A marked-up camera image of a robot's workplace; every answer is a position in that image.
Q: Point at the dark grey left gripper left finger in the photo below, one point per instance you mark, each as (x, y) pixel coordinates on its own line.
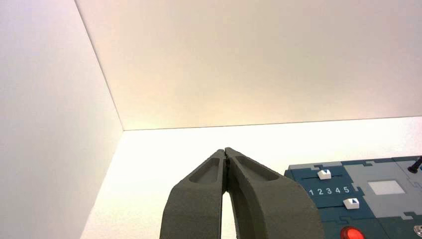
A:
(193, 204)

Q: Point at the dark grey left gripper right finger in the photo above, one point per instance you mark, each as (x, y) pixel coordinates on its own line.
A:
(270, 207)

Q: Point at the white slider knob blue triangle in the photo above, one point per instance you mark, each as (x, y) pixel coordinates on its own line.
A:
(350, 204)
(324, 175)

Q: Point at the blue and grey task board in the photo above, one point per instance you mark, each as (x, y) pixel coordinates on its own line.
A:
(333, 216)

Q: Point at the red round push button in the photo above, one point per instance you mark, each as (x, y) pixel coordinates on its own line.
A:
(352, 233)

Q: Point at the white rectangular display window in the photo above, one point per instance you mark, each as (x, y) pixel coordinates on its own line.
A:
(386, 187)

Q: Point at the metal toggle switch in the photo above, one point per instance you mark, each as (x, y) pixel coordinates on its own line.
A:
(418, 231)

